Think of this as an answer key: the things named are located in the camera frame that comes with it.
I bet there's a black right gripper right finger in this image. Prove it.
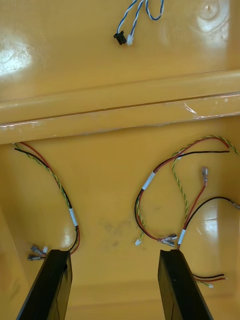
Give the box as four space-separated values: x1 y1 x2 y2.
157 248 215 320

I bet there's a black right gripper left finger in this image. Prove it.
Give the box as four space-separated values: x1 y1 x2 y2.
16 249 74 320

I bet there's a red black green-yellow wire harness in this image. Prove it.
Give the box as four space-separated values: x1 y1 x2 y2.
12 141 81 262
171 149 240 289
134 135 240 248

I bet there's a yellow-orange plastic bin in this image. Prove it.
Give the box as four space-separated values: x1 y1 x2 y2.
0 0 240 125
0 92 240 320

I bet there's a blue-white twisted wire harness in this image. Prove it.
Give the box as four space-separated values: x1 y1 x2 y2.
113 0 165 46

